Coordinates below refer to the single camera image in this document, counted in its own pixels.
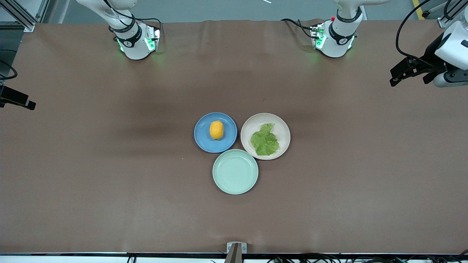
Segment green lettuce leaf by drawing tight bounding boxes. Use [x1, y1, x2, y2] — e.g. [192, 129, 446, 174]
[250, 123, 280, 156]

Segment yellow lemon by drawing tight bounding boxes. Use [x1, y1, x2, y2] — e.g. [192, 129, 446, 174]
[210, 121, 224, 140]

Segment brown paper table cover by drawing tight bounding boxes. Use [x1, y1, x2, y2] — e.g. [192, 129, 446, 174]
[0, 19, 468, 254]

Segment beige plate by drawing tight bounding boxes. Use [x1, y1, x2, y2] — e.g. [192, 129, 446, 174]
[240, 113, 291, 160]

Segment blue plate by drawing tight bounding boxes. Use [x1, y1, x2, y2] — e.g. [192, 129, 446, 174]
[194, 112, 238, 153]

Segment mint green plate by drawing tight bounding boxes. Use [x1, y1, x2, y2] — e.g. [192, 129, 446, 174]
[212, 149, 259, 195]

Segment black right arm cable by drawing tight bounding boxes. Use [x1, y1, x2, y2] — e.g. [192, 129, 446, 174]
[0, 60, 18, 80]

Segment aluminium frame profile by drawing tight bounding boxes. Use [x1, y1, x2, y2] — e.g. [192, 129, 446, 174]
[0, 0, 50, 33]
[422, 0, 468, 28]

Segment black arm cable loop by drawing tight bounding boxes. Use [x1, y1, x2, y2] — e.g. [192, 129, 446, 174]
[444, 0, 465, 21]

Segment metal base connector bracket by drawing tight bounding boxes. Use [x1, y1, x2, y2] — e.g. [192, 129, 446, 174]
[144, 24, 162, 52]
[310, 23, 326, 50]

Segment black base cable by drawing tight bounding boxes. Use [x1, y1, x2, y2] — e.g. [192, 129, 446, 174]
[135, 16, 162, 26]
[281, 18, 316, 39]

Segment white table edge rail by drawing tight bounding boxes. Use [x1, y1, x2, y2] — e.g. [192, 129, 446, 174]
[0, 252, 468, 263]

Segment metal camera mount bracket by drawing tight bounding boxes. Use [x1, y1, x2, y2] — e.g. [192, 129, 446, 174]
[224, 242, 247, 263]

